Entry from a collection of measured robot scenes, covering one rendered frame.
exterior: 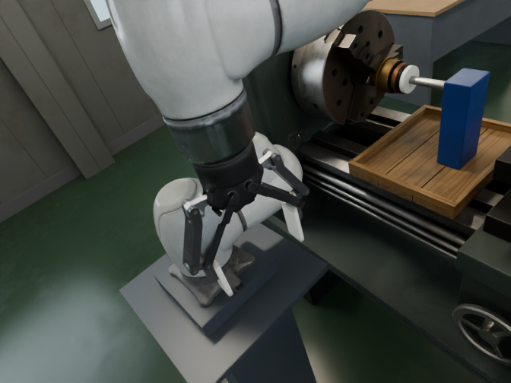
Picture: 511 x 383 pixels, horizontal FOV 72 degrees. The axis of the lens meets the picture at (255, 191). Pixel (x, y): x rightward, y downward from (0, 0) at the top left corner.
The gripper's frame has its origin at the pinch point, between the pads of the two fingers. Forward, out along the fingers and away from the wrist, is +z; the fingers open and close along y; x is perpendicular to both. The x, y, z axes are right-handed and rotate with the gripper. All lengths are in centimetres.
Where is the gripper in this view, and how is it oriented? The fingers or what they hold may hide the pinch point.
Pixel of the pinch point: (261, 257)
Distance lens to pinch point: 53.4
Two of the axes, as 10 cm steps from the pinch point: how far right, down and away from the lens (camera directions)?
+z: 2.4, 7.5, 6.2
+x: 5.7, 4.1, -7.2
